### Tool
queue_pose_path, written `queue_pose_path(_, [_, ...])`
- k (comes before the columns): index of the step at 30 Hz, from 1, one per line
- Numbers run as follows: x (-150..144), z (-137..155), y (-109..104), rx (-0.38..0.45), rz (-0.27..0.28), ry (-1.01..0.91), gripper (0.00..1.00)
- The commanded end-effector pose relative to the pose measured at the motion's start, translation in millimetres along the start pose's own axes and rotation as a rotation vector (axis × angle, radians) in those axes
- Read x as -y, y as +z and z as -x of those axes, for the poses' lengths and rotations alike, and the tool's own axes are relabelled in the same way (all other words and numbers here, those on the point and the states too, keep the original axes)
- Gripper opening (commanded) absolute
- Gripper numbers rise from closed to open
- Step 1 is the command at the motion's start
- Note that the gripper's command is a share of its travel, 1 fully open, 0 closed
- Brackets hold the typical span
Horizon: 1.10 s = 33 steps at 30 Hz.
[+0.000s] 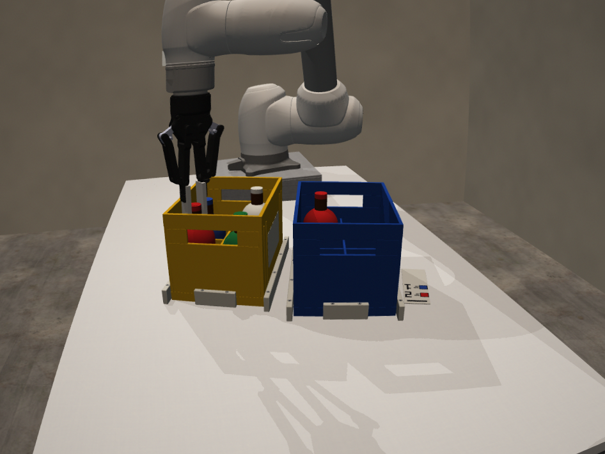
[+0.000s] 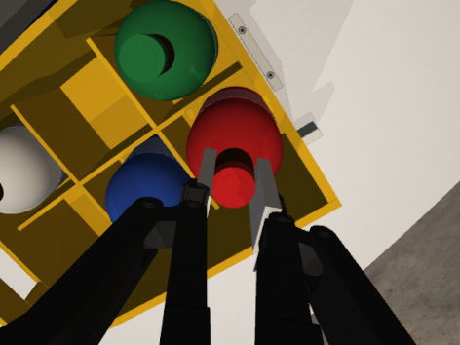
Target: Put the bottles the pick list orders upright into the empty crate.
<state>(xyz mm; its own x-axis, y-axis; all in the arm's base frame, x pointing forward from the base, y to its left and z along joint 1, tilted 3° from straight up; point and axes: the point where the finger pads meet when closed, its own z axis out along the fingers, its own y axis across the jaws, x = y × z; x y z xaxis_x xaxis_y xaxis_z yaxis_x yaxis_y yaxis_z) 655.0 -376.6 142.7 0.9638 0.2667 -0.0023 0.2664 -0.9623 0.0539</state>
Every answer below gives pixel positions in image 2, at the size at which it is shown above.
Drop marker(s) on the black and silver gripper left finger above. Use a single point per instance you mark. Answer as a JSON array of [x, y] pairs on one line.
[[80, 307]]

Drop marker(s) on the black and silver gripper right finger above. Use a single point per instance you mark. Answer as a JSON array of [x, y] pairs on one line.
[[348, 307]]

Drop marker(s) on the brown crate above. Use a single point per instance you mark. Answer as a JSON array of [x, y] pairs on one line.
[[60, 89]]

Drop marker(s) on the cream white bottle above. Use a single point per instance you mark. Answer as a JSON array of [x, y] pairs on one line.
[[28, 173]]

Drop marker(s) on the blue bottle with grey label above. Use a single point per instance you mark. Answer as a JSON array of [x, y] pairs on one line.
[[150, 170]]

